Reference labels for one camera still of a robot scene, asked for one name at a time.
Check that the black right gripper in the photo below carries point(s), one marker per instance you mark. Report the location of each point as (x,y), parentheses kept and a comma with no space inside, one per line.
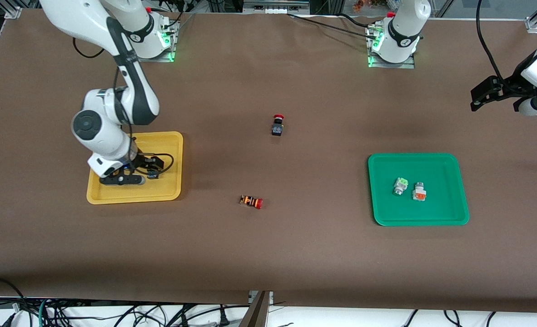
(142,162)

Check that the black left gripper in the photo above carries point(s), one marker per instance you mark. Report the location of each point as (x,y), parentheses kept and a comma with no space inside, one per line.
(512,84)

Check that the small yellow cap push button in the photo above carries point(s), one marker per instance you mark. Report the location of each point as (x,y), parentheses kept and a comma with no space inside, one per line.
(153,174)

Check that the orange block white push button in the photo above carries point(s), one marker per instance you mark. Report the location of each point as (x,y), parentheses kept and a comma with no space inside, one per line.
(419,192)

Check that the green block white push button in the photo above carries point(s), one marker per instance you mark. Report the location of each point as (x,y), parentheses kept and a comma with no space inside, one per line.
(400,186)

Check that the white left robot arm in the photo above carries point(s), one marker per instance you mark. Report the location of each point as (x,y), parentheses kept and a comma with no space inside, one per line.
(405,32)

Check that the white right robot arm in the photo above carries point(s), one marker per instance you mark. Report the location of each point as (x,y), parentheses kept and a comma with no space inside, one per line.
(100,131)

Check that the yellow plastic tray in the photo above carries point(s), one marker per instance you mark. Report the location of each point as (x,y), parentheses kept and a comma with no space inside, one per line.
(159,193)

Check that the green plastic tray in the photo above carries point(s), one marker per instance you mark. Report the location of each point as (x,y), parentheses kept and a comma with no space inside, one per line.
(445,204)

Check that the red mushroom button black body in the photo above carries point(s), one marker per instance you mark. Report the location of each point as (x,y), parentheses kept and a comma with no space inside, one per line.
(277,126)

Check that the brown table cover sheet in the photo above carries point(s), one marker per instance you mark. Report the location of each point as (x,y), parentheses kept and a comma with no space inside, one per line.
(268,254)

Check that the grey support beam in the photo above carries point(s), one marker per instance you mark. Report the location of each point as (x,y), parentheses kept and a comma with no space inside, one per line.
(256,315)

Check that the grey power strip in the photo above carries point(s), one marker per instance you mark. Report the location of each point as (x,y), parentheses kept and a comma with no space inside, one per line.
(275,7)

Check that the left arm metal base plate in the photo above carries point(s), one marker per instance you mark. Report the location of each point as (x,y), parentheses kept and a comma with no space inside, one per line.
(409,65)

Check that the metal corner bracket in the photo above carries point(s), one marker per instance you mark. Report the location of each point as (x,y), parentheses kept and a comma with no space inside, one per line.
(534,23)
(12,11)

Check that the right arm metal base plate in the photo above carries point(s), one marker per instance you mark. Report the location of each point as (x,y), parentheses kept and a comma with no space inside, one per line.
(159,57)

